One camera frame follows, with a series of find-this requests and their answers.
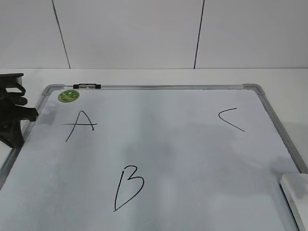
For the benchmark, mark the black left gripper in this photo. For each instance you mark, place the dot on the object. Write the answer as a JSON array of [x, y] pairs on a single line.
[[13, 110]]

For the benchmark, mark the white whiteboard eraser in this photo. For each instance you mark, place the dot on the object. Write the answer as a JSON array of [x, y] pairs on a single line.
[[295, 189]]

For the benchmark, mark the black marker pen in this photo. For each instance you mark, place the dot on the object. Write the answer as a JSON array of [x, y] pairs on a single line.
[[87, 86]]

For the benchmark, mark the white whiteboard with grey frame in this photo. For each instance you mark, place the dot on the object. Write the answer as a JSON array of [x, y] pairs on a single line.
[[151, 158]]

